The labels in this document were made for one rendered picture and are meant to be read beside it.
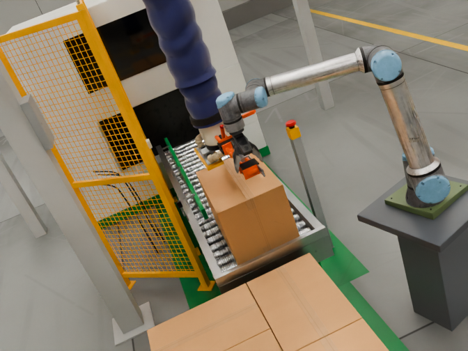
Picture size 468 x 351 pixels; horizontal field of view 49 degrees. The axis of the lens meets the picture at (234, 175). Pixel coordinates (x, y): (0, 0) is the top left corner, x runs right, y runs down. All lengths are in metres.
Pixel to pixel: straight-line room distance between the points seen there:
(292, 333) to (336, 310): 0.24
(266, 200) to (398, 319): 1.06
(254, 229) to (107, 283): 1.20
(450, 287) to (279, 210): 0.98
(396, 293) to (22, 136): 2.42
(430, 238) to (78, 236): 2.10
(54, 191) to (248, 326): 1.45
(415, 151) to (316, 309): 0.90
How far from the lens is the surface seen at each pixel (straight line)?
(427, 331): 3.16
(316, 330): 2.53
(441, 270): 2.84
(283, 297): 2.74
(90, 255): 3.51
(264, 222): 2.91
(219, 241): 3.31
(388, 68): 2.22
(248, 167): 2.36
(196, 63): 2.71
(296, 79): 2.35
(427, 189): 2.44
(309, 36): 5.72
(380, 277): 3.51
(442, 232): 2.58
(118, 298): 3.70
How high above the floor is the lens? 2.35
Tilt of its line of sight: 27 degrees down
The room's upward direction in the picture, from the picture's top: 21 degrees counter-clockwise
